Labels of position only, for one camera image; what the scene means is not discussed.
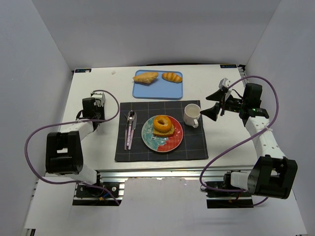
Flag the brown bread slice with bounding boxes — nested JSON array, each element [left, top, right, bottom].
[[153, 125, 175, 137]]

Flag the orange ring donut bread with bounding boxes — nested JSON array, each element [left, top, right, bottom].
[[153, 116, 172, 132]]

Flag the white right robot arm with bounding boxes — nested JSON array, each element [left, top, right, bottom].
[[201, 82, 298, 199]]

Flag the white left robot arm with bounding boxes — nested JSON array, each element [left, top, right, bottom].
[[45, 93, 105, 186]]

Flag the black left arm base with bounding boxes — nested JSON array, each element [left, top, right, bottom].
[[72, 177, 126, 207]]

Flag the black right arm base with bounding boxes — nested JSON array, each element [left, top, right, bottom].
[[200, 172, 253, 209]]

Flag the flat golden bread piece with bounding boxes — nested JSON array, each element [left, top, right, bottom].
[[133, 72, 158, 84]]

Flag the white ceramic mug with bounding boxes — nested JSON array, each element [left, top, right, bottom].
[[184, 104, 201, 128]]

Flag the dark grey checked placemat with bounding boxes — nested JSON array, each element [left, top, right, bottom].
[[115, 100, 208, 162]]

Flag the striped croissant roll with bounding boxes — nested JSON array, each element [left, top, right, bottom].
[[162, 72, 183, 83]]

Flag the light blue plastic tray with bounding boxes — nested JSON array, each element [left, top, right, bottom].
[[132, 69, 184, 100]]

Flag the red and teal plate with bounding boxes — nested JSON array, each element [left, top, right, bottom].
[[141, 116, 184, 152]]

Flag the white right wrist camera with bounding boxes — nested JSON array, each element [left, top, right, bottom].
[[219, 78, 230, 89]]

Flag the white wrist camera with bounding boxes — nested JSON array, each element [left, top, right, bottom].
[[219, 78, 230, 89], [91, 91, 106, 107]]

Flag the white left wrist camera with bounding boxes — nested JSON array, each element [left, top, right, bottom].
[[91, 91, 106, 107]]

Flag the pink handled spoon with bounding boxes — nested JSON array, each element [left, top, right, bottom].
[[126, 110, 135, 147]]

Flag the pink handled knife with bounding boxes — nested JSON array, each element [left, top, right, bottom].
[[127, 113, 137, 150]]

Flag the aluminium table frame rail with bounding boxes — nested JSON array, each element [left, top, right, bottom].
[[44, 167, 261, 197]]

